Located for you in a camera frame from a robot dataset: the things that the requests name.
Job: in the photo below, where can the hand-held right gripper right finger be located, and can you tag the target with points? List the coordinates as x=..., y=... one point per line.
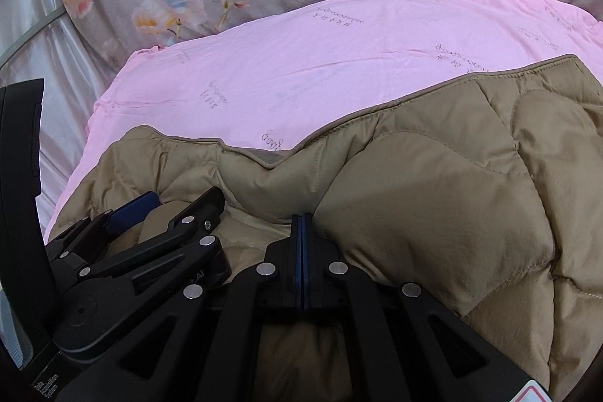
x=314, y=279

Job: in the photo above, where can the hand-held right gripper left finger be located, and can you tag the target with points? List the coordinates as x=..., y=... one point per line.
x=287, y=279

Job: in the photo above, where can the white satin curtain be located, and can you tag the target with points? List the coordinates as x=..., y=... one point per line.
x=61, y=72

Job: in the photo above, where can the pink bed sheet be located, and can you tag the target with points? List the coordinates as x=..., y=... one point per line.
x=339, y=63

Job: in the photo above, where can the khaki quilted jacket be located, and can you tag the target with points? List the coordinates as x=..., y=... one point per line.
x=424, y=195

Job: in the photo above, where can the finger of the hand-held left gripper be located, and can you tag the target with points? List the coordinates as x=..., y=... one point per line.
x=134, y=209
x=188, y=232

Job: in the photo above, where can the grey metal pole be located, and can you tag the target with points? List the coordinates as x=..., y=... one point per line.
x=28, y=35

